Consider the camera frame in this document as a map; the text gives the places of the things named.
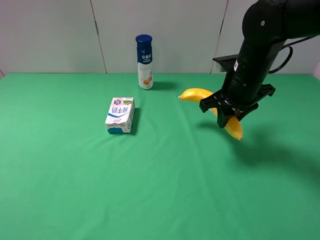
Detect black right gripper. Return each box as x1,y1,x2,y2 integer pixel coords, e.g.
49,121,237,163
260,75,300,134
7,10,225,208
199,42,284,128

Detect yellow banana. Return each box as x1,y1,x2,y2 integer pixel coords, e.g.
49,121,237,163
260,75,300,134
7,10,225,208
178,88,243,141

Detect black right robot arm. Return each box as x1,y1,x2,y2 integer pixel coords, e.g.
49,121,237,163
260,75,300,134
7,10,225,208
199,0,320,128

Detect green tablecloth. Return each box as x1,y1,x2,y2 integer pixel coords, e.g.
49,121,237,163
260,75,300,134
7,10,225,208
0,73,320,240

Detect white blue milk carton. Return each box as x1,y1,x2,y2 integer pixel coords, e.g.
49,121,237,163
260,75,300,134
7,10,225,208
105,97,136,134

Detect blue white yogurt bottle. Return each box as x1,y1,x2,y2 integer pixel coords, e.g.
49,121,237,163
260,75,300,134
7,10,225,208
135,34,154,90

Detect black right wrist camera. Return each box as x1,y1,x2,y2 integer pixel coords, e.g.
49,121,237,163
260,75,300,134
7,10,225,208
212,54,238,73

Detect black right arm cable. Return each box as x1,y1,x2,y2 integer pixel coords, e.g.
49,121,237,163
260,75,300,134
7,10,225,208
268,34,316,74

